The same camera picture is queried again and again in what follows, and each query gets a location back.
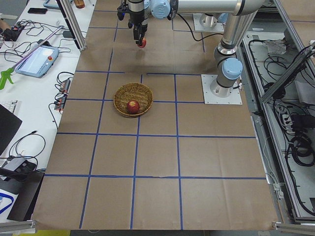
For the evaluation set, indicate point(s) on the red apple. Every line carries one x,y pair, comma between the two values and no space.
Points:
133,107
143,43

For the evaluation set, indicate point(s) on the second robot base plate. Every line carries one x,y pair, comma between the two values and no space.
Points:
206,22

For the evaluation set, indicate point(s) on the red apple in basket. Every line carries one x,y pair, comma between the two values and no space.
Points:
133,107

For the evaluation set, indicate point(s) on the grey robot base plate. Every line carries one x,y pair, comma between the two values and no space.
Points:
214,94

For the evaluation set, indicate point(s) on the black smartphone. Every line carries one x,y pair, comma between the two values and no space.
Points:
37,10

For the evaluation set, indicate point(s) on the aluminium frame post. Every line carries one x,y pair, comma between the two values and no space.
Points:
71,21

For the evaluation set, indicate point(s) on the black laptop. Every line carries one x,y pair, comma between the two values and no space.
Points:
9,125

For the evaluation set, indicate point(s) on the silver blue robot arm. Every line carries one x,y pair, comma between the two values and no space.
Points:
240,15

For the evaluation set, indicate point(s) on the woven wicker basket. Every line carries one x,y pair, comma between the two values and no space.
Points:
133,91

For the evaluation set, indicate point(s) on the silver reacher grabber tool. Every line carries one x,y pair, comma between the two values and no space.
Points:
6,75

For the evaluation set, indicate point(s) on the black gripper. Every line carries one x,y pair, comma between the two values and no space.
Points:
138,17

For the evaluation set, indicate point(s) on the blue teach pendant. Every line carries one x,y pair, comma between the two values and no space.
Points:
40,61

